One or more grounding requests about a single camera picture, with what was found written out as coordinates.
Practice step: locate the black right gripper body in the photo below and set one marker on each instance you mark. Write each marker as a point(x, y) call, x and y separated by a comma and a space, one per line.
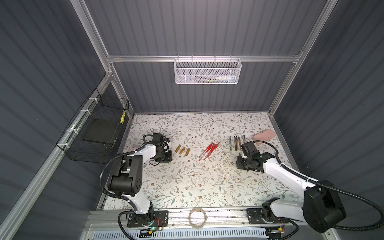
point(243, 162)

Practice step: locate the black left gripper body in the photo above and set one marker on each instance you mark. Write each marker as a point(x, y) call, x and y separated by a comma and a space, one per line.
point(165, 155)

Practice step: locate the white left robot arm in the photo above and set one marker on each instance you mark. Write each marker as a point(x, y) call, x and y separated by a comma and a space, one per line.
point(122, 177)

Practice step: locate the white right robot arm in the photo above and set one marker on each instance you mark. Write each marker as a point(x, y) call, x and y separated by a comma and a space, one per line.
point(320, 207)

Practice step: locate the pens in white basket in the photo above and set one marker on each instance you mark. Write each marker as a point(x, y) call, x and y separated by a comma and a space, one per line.
point(215, 79)

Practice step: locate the pink glasses case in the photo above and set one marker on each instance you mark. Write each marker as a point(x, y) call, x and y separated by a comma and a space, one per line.
point(265, 135)

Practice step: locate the yellow marker in basket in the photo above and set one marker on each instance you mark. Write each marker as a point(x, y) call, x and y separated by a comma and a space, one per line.
point(122, 120)

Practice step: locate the black foam pad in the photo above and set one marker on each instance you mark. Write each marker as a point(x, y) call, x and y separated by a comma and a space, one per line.
point(101, 131)

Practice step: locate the white vent grille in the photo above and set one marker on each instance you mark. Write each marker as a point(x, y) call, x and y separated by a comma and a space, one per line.
point(202, 234)

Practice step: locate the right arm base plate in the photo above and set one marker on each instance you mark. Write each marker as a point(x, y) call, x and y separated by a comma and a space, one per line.
point(263, 216)

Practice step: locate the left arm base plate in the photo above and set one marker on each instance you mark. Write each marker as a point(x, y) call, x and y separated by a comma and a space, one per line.
point(151, 219)

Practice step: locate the black wire basket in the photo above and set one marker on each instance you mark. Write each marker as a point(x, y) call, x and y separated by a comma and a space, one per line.
point(104, 107)

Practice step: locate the white wire mesh basket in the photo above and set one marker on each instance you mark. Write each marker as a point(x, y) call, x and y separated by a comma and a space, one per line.
point(185, 68)

